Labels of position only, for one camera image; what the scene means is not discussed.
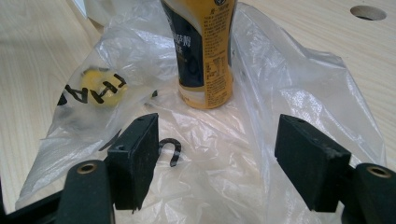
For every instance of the white plastic tray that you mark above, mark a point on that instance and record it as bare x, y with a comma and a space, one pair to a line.
76, 6

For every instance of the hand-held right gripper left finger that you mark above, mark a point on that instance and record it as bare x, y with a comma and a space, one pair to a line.
134, 161

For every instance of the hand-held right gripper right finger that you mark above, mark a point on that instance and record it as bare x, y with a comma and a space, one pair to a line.
311, 161

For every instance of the clear plastic bag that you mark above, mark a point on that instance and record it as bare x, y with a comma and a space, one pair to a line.
218, 174

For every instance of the orange drink bottle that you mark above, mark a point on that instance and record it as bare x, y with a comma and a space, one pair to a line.
205, 56

